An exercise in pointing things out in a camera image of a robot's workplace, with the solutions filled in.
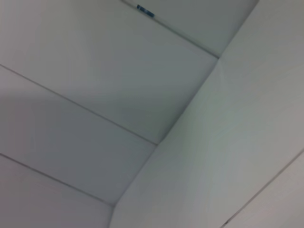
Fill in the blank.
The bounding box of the small blue wall label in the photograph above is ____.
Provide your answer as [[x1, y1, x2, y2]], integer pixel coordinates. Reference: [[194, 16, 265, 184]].
[[136, 4, 155, 18]]

